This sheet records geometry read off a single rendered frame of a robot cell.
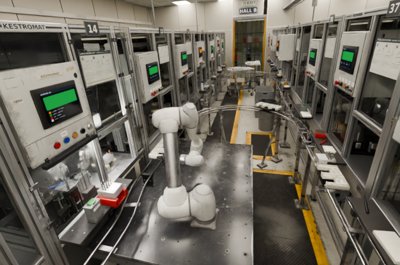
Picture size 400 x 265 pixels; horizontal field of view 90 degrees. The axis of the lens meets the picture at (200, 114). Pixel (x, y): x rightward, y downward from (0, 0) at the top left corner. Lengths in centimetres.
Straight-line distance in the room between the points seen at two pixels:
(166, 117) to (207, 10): 855
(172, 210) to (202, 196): 21
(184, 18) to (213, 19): 134
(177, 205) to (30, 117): 95
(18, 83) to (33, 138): 26
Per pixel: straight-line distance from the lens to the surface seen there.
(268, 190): 293
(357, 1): 1022
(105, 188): 154
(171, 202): 146
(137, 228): 170
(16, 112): 120
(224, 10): 961
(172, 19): 1014
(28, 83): 124
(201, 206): 147
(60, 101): 130
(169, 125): 139
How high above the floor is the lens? 192
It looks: 21 degrees down
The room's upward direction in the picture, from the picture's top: 3 degrees counter-clockwise
